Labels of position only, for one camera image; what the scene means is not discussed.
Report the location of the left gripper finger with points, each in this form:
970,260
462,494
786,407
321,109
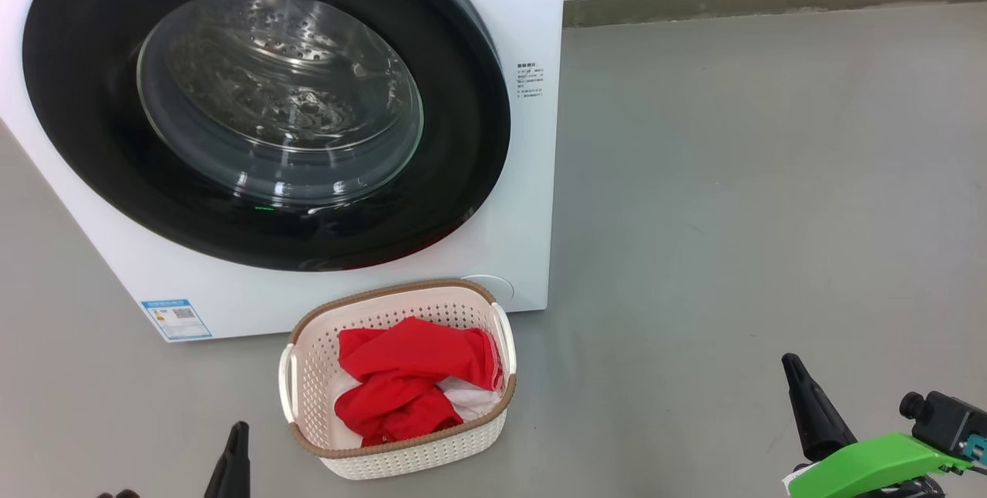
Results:
233,467

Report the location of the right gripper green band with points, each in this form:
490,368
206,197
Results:
871,467

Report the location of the red garment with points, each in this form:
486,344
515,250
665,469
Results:
416,351

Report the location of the white garment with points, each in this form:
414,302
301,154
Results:
472,399

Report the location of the black round glass washer door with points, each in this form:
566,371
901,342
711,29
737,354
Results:
85,97

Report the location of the cream perforated laundry basket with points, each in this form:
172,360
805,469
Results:
409,459

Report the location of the white front-load washing machine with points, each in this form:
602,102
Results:
524,213

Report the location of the blue energy label sticker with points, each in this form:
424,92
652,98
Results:
176,320

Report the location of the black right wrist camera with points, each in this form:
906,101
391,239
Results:
944,421

